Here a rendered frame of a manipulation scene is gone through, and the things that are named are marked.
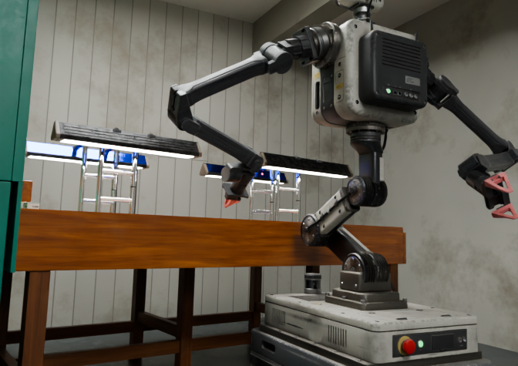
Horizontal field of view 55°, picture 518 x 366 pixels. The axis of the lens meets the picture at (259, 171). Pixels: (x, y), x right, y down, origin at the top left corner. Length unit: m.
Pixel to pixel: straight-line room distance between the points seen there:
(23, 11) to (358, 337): 1.38
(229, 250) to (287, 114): 2.81
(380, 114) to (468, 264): 2.35
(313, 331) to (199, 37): 3.16
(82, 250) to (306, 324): 0.77
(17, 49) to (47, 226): 0.53
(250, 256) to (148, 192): 2.12
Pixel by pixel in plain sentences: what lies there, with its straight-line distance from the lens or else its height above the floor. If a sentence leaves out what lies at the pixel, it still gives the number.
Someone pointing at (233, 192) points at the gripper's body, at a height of 0.87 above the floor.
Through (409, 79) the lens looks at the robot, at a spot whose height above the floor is 1.24.
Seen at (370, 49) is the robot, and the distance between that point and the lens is 1.70.
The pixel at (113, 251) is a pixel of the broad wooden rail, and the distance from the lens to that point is 1.71.
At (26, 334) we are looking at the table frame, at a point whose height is 0.39.
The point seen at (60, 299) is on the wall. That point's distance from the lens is 3.89.
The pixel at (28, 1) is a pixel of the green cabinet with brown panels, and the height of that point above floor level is 1.39.
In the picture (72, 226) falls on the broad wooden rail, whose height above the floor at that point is 0.71.
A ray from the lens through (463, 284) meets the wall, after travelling 3.98.
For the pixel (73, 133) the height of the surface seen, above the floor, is 1.07.
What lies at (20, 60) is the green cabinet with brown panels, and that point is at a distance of 1.66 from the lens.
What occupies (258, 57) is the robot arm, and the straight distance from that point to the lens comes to 1.68.
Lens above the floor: 0.71
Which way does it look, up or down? 7 degrees up
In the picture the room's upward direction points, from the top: 2 degrees clockwise
